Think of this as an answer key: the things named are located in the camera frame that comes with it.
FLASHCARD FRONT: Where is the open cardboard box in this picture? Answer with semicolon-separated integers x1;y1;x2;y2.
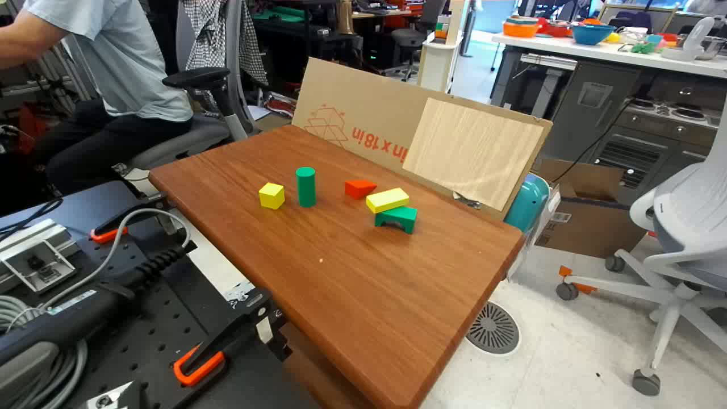
533;156;651;260

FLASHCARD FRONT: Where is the thin grey cable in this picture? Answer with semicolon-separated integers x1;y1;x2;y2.
0;208;191;336

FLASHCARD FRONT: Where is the cardboard sheet with orange print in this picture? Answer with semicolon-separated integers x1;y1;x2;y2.
291;58;555;225

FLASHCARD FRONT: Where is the black clamp small orange tip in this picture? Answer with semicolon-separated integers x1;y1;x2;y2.
90;201;166;249

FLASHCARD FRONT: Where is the green arch block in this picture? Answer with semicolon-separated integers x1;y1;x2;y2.
373;204;421;237

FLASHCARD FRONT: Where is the black clamp long orange handle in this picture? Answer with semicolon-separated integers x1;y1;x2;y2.
170;303;286;391

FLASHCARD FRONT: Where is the yellow cube block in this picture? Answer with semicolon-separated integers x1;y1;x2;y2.
258;179;288;212

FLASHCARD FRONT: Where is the orange wedge block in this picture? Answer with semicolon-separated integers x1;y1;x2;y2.
344;177;380;203

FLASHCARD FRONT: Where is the white table with grey cabinets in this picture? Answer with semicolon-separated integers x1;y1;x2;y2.
488;30;727;208

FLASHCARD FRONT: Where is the seated person in light shirt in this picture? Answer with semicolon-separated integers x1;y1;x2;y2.
0;0;196;195

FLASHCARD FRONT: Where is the black corrugated conduit silver connector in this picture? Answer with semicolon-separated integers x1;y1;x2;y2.
0;240;200;366

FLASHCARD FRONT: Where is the black perforated breadboard table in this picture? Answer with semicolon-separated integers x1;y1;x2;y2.
0;177;321;409

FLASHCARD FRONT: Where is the grey office chair black armrest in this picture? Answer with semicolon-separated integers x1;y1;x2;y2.
124;0;260;173

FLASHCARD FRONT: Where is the yellow rectangular block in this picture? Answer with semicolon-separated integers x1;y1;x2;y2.
365;186;411;217

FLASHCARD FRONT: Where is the white office chair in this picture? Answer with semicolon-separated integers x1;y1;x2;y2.
555;112;727;398

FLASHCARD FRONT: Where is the light wood panel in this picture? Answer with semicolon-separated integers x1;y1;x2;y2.
400;95;550;215

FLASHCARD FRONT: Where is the aluminium rail with tag plate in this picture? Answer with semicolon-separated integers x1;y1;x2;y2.
0;219;82;293

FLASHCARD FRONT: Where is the blue bowl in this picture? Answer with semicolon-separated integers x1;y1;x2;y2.
571;23;613;48

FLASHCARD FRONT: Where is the teal plastic bin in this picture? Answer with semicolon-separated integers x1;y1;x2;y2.
504;170;553;237

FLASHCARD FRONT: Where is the grey cable bundle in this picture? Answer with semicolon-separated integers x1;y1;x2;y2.
0;293;90;409

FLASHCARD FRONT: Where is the orange bowl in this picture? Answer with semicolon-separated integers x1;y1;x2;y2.
503;22;543;42

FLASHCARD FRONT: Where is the black floor cable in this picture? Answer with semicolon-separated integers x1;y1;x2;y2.
553;98;646;190

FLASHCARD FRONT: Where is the round metal floor drain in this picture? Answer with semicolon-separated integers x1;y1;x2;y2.
465;301;522;357

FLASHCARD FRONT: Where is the green cylindrical block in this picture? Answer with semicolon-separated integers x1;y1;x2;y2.
293;166;318;209

